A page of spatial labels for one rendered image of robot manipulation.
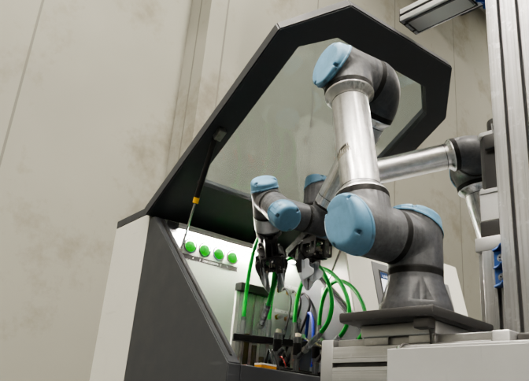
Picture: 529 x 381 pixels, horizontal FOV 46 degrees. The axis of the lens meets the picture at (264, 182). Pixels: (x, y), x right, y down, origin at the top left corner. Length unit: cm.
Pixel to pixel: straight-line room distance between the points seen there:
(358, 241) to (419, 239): 14
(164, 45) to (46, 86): 100
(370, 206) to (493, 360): 39
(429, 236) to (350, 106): 33
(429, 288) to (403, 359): 22
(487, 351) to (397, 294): 31
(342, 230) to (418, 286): 19
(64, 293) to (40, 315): 18
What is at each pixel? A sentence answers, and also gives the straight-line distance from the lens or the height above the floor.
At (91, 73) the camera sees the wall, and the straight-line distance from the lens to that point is 412.
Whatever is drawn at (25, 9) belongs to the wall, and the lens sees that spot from 409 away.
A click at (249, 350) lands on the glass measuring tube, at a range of 226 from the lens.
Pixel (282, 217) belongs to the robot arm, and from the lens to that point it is 155.
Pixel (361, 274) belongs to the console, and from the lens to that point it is 237.
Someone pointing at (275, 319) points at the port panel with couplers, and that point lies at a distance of 235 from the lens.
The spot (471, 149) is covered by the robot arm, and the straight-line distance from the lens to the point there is 187.
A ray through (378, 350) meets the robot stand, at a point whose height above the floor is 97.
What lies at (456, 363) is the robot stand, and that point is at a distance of 105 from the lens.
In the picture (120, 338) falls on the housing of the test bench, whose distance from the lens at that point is 215.
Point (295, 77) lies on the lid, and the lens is 192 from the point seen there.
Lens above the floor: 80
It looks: 22 degrees up
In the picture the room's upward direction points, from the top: 5 degrees clockwise
